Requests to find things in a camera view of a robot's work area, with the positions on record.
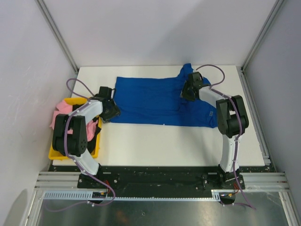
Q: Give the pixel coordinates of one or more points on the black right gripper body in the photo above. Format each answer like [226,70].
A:
[186,91]

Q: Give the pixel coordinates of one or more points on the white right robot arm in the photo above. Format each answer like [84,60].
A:
[232,119]

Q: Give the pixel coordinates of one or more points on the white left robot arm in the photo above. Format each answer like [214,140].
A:
[86,163]

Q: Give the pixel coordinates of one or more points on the pink t shirt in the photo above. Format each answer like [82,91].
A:
[64,108]

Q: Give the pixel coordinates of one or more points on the aluminium frame post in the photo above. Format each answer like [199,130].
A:
[57,34]
[271,18]

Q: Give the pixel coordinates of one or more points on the black t shirt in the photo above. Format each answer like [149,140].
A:
[85,129]

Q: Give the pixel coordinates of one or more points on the left aluminium frame post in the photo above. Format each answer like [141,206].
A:
[57,34]

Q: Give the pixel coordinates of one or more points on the right aluminium frame post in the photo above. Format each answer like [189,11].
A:
[271,18]

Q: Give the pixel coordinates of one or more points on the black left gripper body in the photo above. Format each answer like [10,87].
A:
[112,111]

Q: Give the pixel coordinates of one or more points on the yellow plastic bin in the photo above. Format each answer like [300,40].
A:
[54,155]

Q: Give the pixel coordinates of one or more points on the blue t shirt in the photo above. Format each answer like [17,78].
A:
[158,101]

